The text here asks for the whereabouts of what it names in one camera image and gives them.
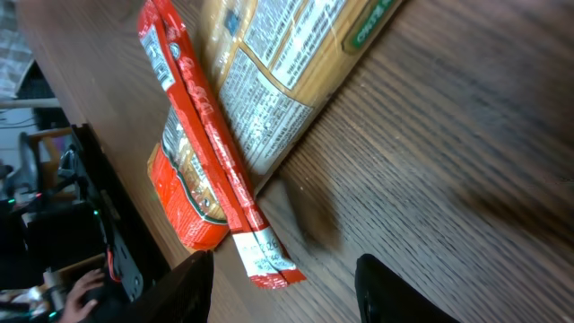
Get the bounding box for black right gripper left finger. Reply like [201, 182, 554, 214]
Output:
[110, 251, 214, 323]

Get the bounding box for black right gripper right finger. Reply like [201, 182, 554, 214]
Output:
[355, 254, 457, 323]

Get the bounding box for thin red snack stick pack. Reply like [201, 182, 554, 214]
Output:
[137, 0, 305, 289]

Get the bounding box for long red orange spaghetti pack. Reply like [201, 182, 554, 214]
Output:
[137, 0, 401, 250]

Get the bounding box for operator hand in background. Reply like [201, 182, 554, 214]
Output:
[58, 269, 105, 323]

